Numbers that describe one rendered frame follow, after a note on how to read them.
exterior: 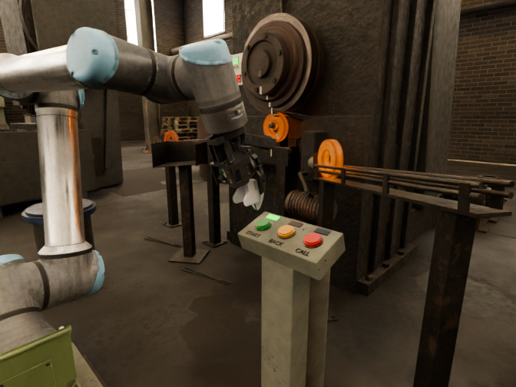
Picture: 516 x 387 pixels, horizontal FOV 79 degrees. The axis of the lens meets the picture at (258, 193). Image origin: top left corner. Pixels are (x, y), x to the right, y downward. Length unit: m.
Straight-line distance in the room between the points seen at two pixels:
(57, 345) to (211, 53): 0.83
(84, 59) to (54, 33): 3.26
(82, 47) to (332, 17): 1.28
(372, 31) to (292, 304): 1.22
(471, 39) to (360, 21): 6.09
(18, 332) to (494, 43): 7.51
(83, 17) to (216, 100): 3.49
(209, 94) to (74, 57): 0.23
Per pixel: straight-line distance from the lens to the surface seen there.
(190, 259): 2.03
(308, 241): 0.70
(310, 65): 1.55
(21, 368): 1.05
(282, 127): 1.65
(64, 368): 1.10
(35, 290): 1.12
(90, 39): 0.63
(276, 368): 0.92
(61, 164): 1.14
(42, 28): 3.86
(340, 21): 1.69
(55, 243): 1.16
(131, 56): 0.64
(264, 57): 1.61
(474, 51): 7.60
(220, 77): 0.62
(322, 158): 1.31
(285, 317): 0.80
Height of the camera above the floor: 0.87
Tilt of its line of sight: 14 degrees down
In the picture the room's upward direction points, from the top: straight up
